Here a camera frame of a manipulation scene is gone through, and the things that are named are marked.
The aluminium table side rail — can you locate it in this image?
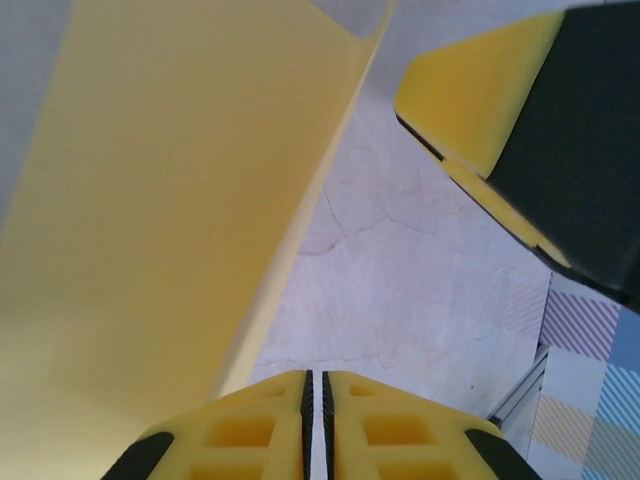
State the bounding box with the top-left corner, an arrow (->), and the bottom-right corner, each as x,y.
492,344 -> 551,436

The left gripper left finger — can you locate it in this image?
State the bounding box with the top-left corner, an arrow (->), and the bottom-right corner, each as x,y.
102,369 -> 314,480

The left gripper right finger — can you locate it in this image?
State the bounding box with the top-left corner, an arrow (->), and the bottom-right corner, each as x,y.
322,369 -> 544,480

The yellow cloth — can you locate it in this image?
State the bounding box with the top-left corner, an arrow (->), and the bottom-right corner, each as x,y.
0,0 -> 399,446

